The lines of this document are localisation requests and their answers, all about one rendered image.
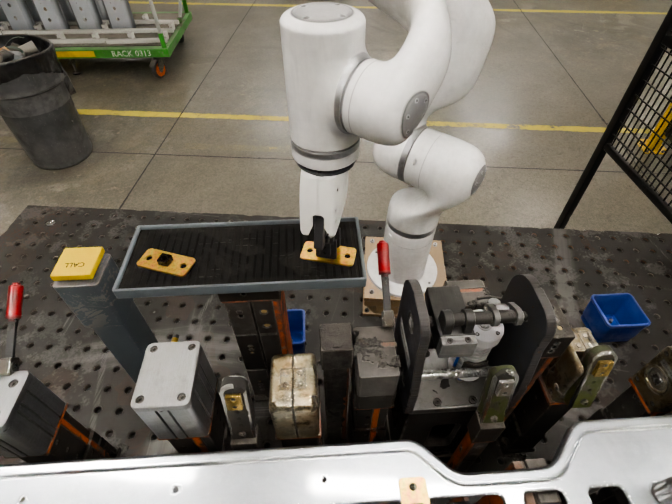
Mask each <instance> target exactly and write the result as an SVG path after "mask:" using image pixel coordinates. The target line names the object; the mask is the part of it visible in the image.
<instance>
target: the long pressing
mask: <svg viewBox="0 0 672 504"><path fill-rule="evenodd" d="M671 476H672V415H663V416H647V417H631V418H615V419H599V420H584V421H579V422H576V423H574V424H573V425H572V426H571V427H570V428H569V429H568V430H567V431H566V433H565V434H564V437H563V439H562V441H561V443H560V445H559V447H558V449H557V451H556V453H555V456H554V458H553V460H552V462H551V463H550V464H549V465H548V466H546V467H542V468H530V469H515V470H501V471H486V472H471V473H464V472H459V471H456V470H454V469H452V468H450V467H449V466H447V465H446V464H445V463H444V462H442V461H441V460H440V459H439V458H438V457H436V456H435V455H434V454H433V453H432V452H430V451H429V450H428V449H427V448H426V447H424V446H423V445H421V444H420V443H418V442H415V441H412V440H406V439H402V440H386V441H370V442H355V443H339V444H323V445H307V446H291V447H275V448H260V449H244V450H228V451H212V452H196V453H180V454H165V455H149V456H133V457H117V458H101V459H85V460H70V461H54V462H38V463H22V464H6V465H0V504H374V503H389V502H398V503H400V504H401V497H400V491H399V484H398V482H399V479H401V478H408V477H424V478H425V480H426V484H427V489H428V494H429V499H430V500H432V499H446V498H461V497H475V496H489V495H497V496H499V497H500V498H501V499H502V501H503V503H504V504H526V502H525V494H526V493H533V492H547V491H558V492H560V493H561V494H562V495H563V497H564V499H565V501H566V504H593V503H592V501H591V498H590V496H589V490H590V489H592V488H605V487H618V488H620V489H621V490H622V491H623V492H624V494H625V496H626V498H627V500H628V502H629V504H660V503H659V502H658V501H657V500H656V499H655V497H654V496H653V493H652V486H653V484H654V483H656V482H659V481H661V480H663V479H665V478H667V477H671ZM323 477H326V478H327V482H325V483H324V482H322V478H323ZM175 486H178V487H179V491H178V492H177V493H173V488H174V487H175ZM23 497H25V500H24V502H22V503H20V499H21V498H23Z"/></svg>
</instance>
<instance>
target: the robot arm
mask: <svg viewBox="0 0 672 504"><path fill-rule="evenodd" d="M368 1H369V2H370V3H372V4H373V5H374V6H375V7H377V8H378V9H379V10H381V11H383V12H384V13H386V14H387V15H389V16H390V17H392V18H393V19H394V20H396V21H397V22H399V23H400V24H401V25H402V26H403V27H404V28H406V29H407V31H408V32H409V33H408V36H407V38H406V40H405V42H404V44H403V46H402V47H401V49H400V50H399V52H398V53H397V54H396V56H395V57H394V58H392V59H391V60H388V61H380V60H377V59H374V58H371V57H370V56H369V54H368V52H367V50H366V47H365V29H366V19H365V16H364V14H363V13H362V12H361V11H360V10H358V9H356V8H354V7H352V6H349V5H346V4H341V3H335V2H312V3H306V4H301V5H297V6H295V7H292V8H290V9H288V10H287V11H285V12H284V13H283V14H282V16H281V18H280V33H281V44H282V54H283V65H284V75H285V86H286V96H287V107H288V117H289V128H290V137H291V148H292V156H293V158H294V159H295V161H296V162H297V165H298V166H299V167H300V168H301V177H300V229H301V232H302V234H304V235H308V234H309V232H310V231H311V229H312V227H313V225H314V249H316V256H317V257H322V258H328V259H336V258H337V248H338V247H340V227H338V226H339V224H340V219H341V216H342V213H343V209H344V206H345V202H346V197H347V189H348V170H350V168H352V167H353V166H354V164H355V161H356V160H357V158H358V157H359V154H360V142H361V138H363V139H365V140H368V141H371V142H373V143H374V144H373V158H374V161H375V163H376V165H377V166H378V167H379V169H380V170H382V171H383V172H384V173H386V174H387V175H389V176H391V177H394V178H396V179H398V180H400V181H403V182H405V183H407V184H409V185H412V186H414V187H409V188H403V189H400V190H398V191H397V192H395V193H394V195H393V196H392V198H391V200H390V203H389V206H388V212H387V219H386V226H385V232H384V239H383V240H385V241H386V242H387V243H388V244H389V257H390V270H391V274H390V275H389V288H390V295H391V296H395V297H401V295H402V290H403V285H404V282H405V280H410V279H417V280H418V281H419V283H420V285H421V288H422V291H423V294H424V293H425V291H426V288H427V287H432V286H433V285H434V283H435V281H436V277H437V267H436V263H435V261H434V259H433V258H432V257H431V255H430V254H429V252H430V249H431V245H432V241H433V238H434V234H435V231H436V227H437V223H438V220H439V217H440V214H441V213H442V212H443V211H445V210H447V209H450V208H452V207H454V206H457V205H459V204H460V203H462V202H464V201H465V200H467V199H468V198H469V197H470V196H472V195H473V194H474V193H475V192H476V191H477V190H478V188H479V186H480V185H481V183H482V181H483V180H484V177H485V172H486V162H485V158H484V155H483V154H482V152H481V151H480V150H479V149H478V148H477V147H475V146H474V145H472V144H470V143H468V142H466V141H463V140H461V139H459V138H456V137H453V136H451V135H448V134H445V133H443V132H440V131H437V130H434V129H432V128H429V127H427V125H426V122H427V119H428V117H429V116H430V115H431V114H432V113H433V112H434V111H436V110H439V109H441V108H444V107H447V106H449V105H452V104H454V103H456V102H458V101H459V100H461V99H462V98H463V97H464V96H466V95H467V94H468V93H469V91H470V90H471V89H472V88H473V86H474V85H475V83H476V81H477V79H478V77H479V75H480V73H481V70H482V68H483V66H484V63H485V61H486V58H487V55H488V52H489V50H490V47H491V44H492V41H493V37H494V33H495V25H496V22H495V15H494V12H493V9H492V7H491V4H490V2H489V1H488V0H368Z"/></svg>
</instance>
